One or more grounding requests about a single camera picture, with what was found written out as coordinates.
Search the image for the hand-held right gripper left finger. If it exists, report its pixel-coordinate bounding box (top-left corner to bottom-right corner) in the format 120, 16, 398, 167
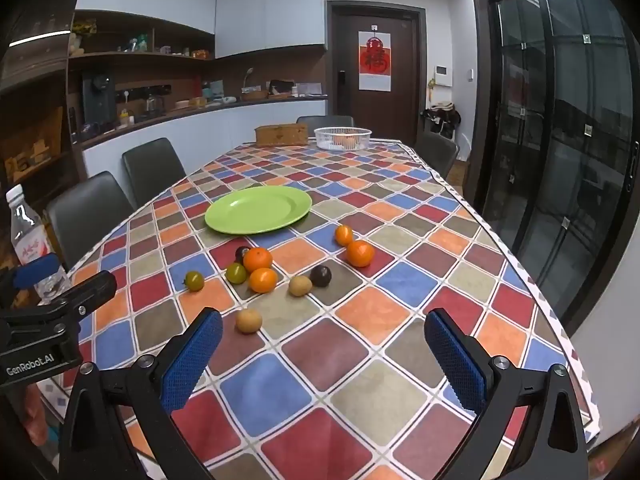
57, 307, 224, 480

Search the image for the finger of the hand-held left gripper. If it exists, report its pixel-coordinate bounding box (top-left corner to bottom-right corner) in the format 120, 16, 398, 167
30, 270, 119, 329
0, 252, 62, 308

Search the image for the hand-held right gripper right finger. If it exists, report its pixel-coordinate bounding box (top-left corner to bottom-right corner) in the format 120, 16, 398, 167
423, 308, 591, 480

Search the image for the green round plate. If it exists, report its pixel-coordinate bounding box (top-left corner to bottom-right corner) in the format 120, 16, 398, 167
204, 185, 313, 235

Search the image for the person's left hand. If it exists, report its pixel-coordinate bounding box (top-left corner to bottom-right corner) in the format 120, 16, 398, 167
22, 385, 51, 446

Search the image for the clear plastic water bottle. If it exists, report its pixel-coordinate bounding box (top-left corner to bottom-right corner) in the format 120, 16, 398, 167
6, 184, 71, 306

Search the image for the dark grey chair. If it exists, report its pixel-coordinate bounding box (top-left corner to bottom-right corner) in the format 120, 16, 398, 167
45, 171, 136, 273
122, 137, 188, 208
296, 115, 355, 129
415, 131, 460, 178

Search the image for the colourful checkered tablecloth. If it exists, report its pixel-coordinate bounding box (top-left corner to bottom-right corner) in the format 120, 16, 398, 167
37, 137, 601, 480

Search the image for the black water dispenser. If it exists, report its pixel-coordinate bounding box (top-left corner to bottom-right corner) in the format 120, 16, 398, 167
82, 71, 117, 126

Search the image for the white counter cabinet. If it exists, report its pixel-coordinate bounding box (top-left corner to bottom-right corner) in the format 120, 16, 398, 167
80, 99, 328, 181

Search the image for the brown woven box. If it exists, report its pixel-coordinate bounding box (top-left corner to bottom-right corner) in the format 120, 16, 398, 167
254, 123, 309, 148

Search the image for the dark clothes pile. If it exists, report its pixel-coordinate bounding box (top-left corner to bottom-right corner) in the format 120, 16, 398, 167
421, 102, 462, 136

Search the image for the white plastic basket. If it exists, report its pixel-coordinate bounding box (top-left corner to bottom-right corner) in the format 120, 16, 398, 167
314, 127, 373, 151

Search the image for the black framed glass partition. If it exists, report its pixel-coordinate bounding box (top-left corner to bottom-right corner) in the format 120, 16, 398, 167
472, 0, 640, 331

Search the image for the dark brown door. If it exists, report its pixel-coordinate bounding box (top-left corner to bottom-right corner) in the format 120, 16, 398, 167
327, 1, 427, 146

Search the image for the wooden wall shelf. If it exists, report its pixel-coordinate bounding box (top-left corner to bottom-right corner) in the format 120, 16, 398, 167
67, 10, 216, 62

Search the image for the red wall calendar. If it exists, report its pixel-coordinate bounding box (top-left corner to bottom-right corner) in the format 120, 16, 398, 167
358, 31, 392, 92

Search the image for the white wall cabinet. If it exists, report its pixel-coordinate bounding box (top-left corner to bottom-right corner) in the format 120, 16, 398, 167
75, 0, 326, 58

